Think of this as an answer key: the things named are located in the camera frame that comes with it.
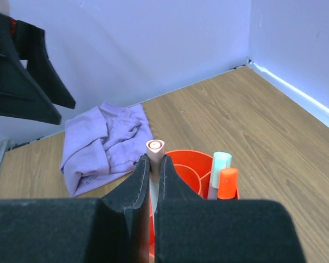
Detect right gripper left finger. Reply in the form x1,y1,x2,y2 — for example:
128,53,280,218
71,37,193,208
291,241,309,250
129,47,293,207
0,155,150,262

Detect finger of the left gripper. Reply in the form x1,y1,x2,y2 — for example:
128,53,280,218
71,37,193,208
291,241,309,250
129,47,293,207
0,13,61,125
15,20,76,109

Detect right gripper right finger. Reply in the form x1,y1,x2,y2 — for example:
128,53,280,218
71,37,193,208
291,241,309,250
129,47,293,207
155,156,306,262

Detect black orange highlighter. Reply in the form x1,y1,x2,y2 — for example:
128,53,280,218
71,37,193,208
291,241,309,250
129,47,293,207
217,168,239,200

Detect mint green highlighter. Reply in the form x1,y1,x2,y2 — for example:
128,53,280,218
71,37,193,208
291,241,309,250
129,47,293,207
207,152,232,199

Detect pink capped marker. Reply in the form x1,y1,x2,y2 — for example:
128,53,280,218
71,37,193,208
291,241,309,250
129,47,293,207
145,139,166,263

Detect orange round desk organizer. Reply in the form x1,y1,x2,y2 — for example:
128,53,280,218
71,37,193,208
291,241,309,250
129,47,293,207
150,150,213,262

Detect purple cloth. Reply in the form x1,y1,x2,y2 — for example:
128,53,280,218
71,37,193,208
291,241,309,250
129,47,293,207
60,102,153,197

